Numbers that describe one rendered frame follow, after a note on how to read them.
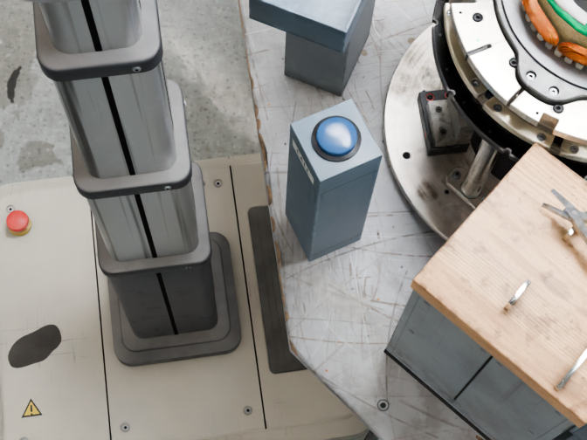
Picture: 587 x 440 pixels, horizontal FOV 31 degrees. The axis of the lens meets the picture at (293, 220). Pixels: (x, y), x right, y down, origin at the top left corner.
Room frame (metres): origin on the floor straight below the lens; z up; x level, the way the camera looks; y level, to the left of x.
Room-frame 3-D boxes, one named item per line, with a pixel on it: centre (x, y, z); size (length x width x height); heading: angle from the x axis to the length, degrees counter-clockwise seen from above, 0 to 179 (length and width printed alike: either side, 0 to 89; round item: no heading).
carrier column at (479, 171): (0.51, -0.21, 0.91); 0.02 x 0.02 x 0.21
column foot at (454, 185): (0.51, -0.21, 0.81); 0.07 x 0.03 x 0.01; 48
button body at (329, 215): (0.46, -0.04, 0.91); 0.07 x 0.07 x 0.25; 30
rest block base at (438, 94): (0.60, -0.18, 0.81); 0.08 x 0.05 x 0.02; 12
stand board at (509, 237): (0.32, -0.25, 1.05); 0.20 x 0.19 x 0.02; 53
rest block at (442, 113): (0.59, -0.18, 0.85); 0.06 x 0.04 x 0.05; 12
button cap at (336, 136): (0.46, -0.04, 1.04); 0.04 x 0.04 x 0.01
